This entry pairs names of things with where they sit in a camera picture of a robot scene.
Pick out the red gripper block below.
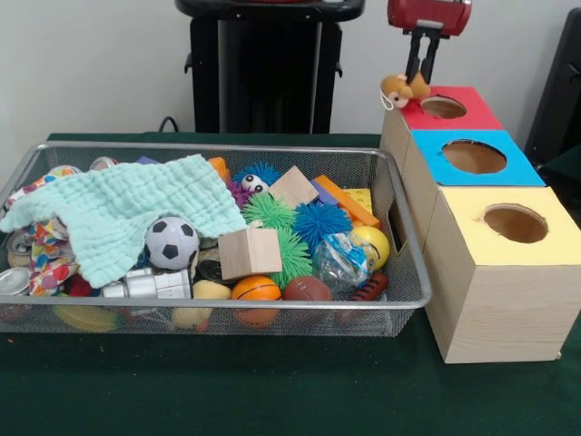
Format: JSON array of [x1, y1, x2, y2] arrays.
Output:
[[387, 0, 474, 85]]

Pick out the brown plush monkey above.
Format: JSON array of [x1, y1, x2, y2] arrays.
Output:
[[379, 72, 432, 112]]

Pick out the plain wooden block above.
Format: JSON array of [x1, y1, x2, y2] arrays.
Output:
[[217, 227, 284, 282], [267, 165, 321, 209]]

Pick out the wooden box with three holes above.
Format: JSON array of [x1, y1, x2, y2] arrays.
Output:
[[379, 85, 581, 364]]

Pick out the dark green tablecloth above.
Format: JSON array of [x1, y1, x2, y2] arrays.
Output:
[[0, 132, 581, 436], [537, 144, 581, 192]]

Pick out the yellow ball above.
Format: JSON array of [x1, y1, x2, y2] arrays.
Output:
[[351, 226, 391, 272]]

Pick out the blue spiky rubber ball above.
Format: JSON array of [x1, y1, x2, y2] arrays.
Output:
[[293, 202, 354, 255]]

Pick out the clear plastic packet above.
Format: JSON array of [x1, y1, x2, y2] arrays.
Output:
[[312, 231, 378, 292]]

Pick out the green spiky rubber ball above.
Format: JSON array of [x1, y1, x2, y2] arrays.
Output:
[[267, 226, 314, 292]]

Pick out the small brown football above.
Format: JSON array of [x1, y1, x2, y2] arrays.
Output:
[[282, 275, 332, 302]]

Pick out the small orange basketball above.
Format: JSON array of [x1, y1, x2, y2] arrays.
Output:
[[231, 275, 283, 302]]

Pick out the small soccer ball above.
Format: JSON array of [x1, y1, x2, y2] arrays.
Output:
[[143, 216, 201, 273]]

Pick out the mint green waffle cloth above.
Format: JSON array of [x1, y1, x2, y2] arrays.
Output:
[[0, 154, 249, 290]]

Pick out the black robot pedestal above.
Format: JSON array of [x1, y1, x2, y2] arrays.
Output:
[[174, 0, 367, 134]]

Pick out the shallow wire mesh bin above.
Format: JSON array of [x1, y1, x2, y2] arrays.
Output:
[[0, 141, 432, 338]]

